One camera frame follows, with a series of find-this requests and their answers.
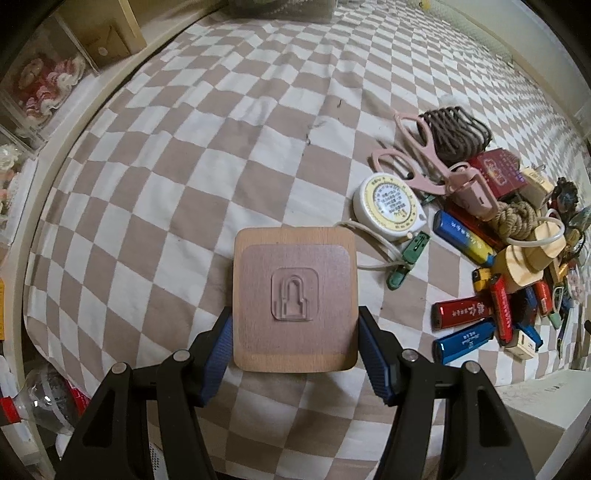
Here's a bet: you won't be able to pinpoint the square wooden coaster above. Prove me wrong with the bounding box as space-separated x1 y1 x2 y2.
232 227 359 374

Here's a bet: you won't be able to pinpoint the white storage box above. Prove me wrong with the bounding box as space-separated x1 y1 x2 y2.
497 370 590 479

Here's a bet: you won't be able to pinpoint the plastic bottle red cap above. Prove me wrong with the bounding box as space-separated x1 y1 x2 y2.
1 364 90 434

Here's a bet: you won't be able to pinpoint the red lighter with writing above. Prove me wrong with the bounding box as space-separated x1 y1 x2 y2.
432 295 493 329

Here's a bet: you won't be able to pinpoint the green clip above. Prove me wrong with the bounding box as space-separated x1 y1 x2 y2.
387 231 430 291

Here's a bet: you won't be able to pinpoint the blue yellow lighter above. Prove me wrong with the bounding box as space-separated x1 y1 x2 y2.
433 210 496 267

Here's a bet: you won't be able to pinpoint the white round tape measure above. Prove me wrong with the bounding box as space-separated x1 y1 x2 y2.
353 173 427 242

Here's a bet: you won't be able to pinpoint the red cigarette box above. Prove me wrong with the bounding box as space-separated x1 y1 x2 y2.
468 148 527 200

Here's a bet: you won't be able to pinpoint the pink scissors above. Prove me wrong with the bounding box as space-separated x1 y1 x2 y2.
370 110 500 221

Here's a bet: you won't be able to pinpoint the brown hair claw clip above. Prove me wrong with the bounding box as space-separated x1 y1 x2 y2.
419 106 493 166

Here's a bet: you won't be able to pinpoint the checkered bed sheet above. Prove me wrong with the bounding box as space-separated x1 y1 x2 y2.
23 1 590 479

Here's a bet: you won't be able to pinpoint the wooden block with cord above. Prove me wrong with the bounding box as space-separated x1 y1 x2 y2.
492 216 566 295

